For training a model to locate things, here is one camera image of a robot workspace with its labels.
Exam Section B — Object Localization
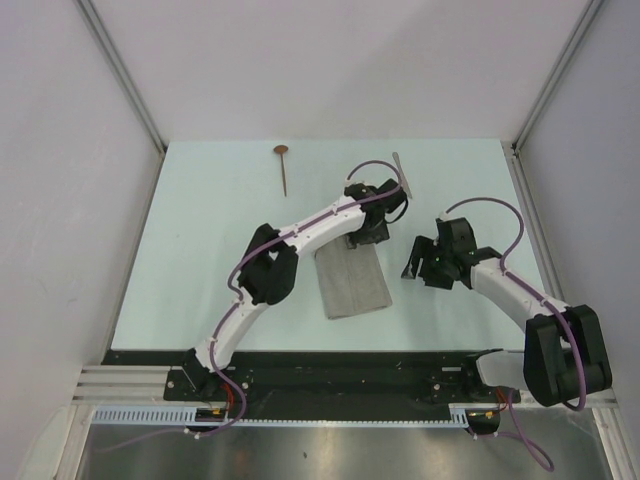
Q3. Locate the silver knife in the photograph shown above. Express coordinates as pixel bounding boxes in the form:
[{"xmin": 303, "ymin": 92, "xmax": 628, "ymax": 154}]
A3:
[{"xmin": 392, "ymin": 151, "xmax": 413, "ymax": 200}]

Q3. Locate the right aluminium frame post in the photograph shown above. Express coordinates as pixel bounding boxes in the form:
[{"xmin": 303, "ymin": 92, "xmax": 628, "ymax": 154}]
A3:
[{"xmin": 511, "ymin": 0, "xmax": 608, "ymax": 154}]

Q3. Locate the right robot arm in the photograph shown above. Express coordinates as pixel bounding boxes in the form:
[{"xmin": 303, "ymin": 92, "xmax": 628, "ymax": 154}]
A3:
[{"xmin": 402, "ymin": 218, "xmax": 613, "ymax": 407}]

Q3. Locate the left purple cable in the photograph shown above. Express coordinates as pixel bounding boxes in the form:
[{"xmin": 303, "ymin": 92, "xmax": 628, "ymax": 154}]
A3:
[{"xmin": 97, "ymin": 159, "xmax": 409, "ymax": 454}]

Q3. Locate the white slotted cable duct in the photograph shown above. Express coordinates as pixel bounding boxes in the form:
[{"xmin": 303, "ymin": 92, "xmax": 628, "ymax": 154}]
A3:
[{"xmin": 92, "ymin": 405, "xmax": 500, "ymax": 428}]

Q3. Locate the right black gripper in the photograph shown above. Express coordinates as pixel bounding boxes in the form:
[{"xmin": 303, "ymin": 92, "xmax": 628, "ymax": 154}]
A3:
[{"xmin": 401, "ymin": 235, "xmax": 453, "ymax": 290}]

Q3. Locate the grey cloth napkin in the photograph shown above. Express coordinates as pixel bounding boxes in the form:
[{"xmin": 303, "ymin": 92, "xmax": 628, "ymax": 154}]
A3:
[{"xmin": 314, "ymin": 236, "xmax": 392, "ymax": 320}]

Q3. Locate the left aluminium frame post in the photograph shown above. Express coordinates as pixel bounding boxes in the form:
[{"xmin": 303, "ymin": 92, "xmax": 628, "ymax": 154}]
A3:
[{"xmin": 73, "ymin": 0, "xmax": 168, "ymax": 158}]

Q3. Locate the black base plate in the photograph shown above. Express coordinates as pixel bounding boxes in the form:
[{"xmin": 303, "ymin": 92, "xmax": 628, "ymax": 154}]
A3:
[{"xmin": 103, "ymin": 350, "xmax": 520, "ymax": 418}]

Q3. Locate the aluminium frame post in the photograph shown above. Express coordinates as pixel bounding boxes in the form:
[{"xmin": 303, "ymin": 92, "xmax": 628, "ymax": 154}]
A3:
[
  {"xmin": 511, "ymin": 0, "xmax": 608, "ymax": 154},
  {"xmin": 73, "ymin": 0, "xmax": 168, "ymax": 158}
]

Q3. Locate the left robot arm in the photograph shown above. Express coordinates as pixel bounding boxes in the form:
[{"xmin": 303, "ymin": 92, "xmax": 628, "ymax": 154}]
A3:
[{"xmin": 182, "ymin": 179, "xmax": 408, "ymax": 400}]

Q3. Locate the purple cable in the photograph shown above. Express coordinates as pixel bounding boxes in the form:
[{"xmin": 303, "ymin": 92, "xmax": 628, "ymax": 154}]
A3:
[
  {"xmin": 437, "ymin": 197, "xmax": 589, "ymax": 472},
  {"xmin": 97, "ymin": 159, "xmax": 409, "ymax": 454}
]

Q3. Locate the brown wooden spoon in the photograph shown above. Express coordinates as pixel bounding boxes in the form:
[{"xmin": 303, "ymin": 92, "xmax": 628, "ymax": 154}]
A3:
[{"xmin": 273, "ymin": 144, "xmax": 289, "ymax": 196}]

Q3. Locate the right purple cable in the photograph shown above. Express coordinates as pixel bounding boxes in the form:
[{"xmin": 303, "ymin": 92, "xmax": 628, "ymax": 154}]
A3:
[{"xmin": 437, "ymin": 197, "xmax": 589, "ymax": 472}]

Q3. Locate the aluminium cross rail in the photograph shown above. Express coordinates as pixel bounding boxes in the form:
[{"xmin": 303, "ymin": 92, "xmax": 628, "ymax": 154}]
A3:
[{"xmin": 72, "ymin": 365, "xmax": 619, "ymax": 409}]

